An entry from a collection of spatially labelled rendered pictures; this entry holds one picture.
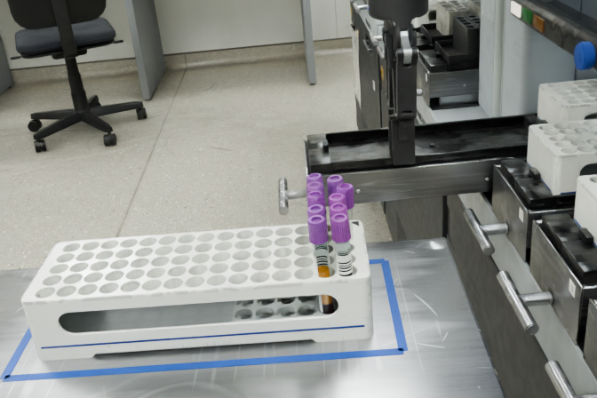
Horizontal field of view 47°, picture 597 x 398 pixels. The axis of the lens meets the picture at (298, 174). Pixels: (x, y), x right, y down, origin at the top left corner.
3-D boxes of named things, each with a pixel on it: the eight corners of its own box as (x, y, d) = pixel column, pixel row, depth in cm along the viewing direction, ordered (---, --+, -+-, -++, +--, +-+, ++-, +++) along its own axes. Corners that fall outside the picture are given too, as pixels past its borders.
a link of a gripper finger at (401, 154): (413, 113, 91) (414, 115, 90) (414, 162, 94) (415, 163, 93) (391, 115, 91) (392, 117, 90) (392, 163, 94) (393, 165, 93)
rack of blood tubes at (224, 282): (365, 274, 68) (362, 218, 65) (375, 338, 59) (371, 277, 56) (70, 294, 69) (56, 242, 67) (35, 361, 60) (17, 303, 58)
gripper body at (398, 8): (434, -14, 81) (435, 62, 85) (421, -25, 89) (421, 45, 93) (371, -8, 81) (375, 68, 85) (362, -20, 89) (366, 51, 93)
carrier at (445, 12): (458, 40, 143) (458, 11, 141) (449, 41, 143) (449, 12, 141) (445, 27, 154) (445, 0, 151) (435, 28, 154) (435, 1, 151)
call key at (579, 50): (583, 65, 75) (585, 37, 74) (594, 73, 73) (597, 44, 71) (572, 66, 75) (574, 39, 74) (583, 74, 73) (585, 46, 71)
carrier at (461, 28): (478, 59, 129) (479, 28, 127) (467, 60, 129) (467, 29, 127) (462, 44, 140) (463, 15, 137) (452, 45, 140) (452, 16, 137)
